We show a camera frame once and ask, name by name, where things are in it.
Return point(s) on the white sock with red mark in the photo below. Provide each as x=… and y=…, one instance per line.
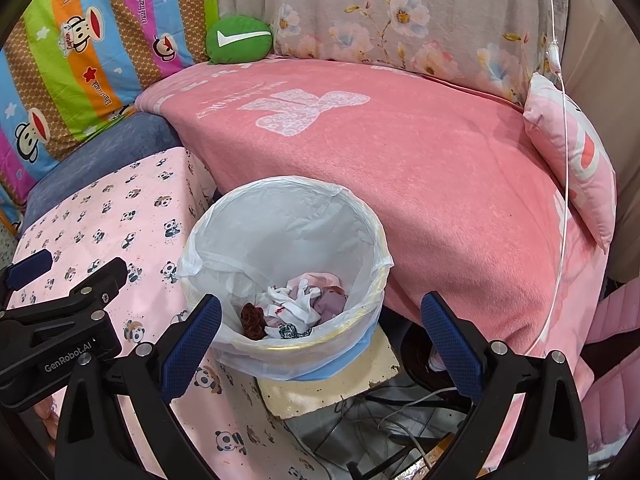
x=295, y=307

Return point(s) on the pink panda-print tablecloth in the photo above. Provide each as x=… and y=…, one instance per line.
x=125, y=220

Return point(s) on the grey floral blanket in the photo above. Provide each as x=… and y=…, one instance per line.
x=375, y=10

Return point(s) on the striped monkey-print quilt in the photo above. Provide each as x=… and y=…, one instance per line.
x=75, y=60

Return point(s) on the black round base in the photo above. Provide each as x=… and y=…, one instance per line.
x=415, y=360

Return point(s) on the blue sofa seat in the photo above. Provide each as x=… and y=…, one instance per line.
x=100, y=155

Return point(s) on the pink pillow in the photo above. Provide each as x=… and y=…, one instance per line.
x=565, y=160

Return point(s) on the pink blanket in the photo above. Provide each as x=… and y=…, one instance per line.
x=425, y=170

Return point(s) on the pale pink cloth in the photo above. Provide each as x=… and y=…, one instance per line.
x=320, y=280

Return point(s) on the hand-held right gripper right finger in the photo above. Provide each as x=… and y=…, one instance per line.
x=452, y=345

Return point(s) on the pink quilted chair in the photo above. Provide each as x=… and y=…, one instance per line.
x=615, y=335

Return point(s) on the green round check-mark cushion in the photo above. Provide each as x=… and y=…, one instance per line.
x=235, y=52

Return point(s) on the dark red scrunchie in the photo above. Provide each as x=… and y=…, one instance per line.
x=252, y=320

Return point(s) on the trash bin with white bag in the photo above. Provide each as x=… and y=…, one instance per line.
x=280, y=230

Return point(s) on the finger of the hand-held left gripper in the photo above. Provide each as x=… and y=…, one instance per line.
x=30, y=270
x=90, y=282

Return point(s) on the person's left hand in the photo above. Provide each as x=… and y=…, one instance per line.
x=45, y=417

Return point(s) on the purple cloth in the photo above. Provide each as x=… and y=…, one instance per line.
x=330, y=305

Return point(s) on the cream foam block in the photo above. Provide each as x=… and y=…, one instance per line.
x=320, y=395

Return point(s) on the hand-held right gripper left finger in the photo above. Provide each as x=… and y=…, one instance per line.
x=192, y=345

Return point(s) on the black-and-white leopard scrunchie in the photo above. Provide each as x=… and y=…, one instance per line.
x=290, y=331

